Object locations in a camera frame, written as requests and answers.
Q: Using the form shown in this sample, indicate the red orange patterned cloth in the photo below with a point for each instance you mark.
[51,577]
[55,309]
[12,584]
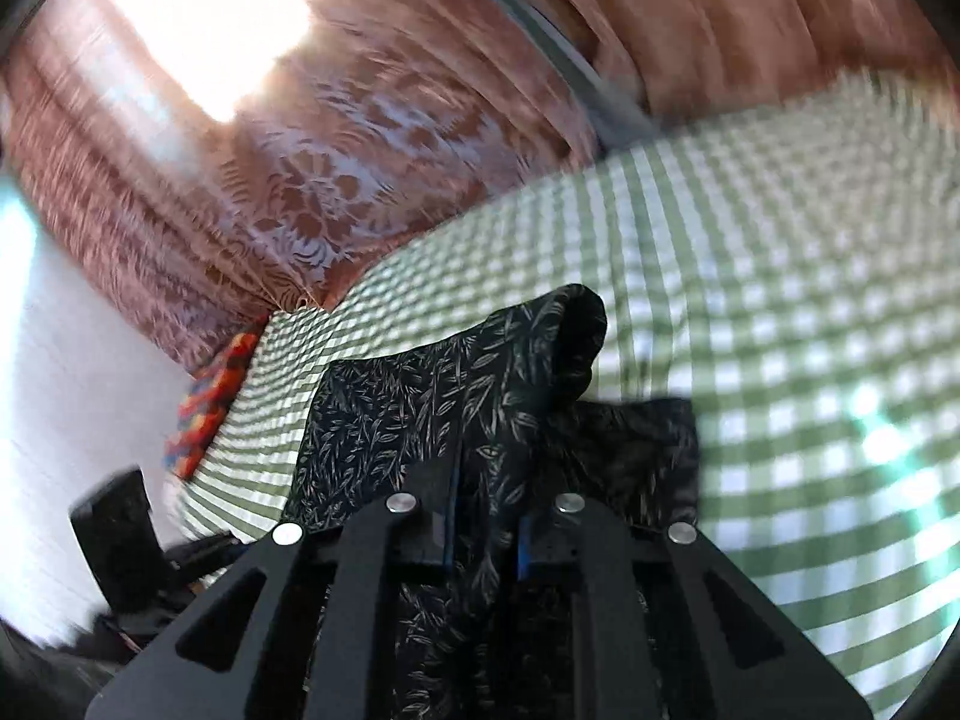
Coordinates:
[214,397]

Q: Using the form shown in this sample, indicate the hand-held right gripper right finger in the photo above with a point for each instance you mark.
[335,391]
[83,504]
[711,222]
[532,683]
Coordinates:
[523,547]

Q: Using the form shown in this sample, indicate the black leaf-print pants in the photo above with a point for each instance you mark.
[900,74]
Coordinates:
[420,405]

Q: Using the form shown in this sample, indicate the grey metal pole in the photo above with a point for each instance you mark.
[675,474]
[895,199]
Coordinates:
[577,67]

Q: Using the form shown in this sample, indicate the green checked bedsheet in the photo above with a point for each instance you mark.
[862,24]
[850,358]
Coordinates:
[750,277]

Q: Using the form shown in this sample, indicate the brown floral curtain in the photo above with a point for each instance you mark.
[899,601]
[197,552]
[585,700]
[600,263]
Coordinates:
[300,187]

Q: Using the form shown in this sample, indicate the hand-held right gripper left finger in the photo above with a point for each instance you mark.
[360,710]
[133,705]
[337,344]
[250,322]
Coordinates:
[448,532]

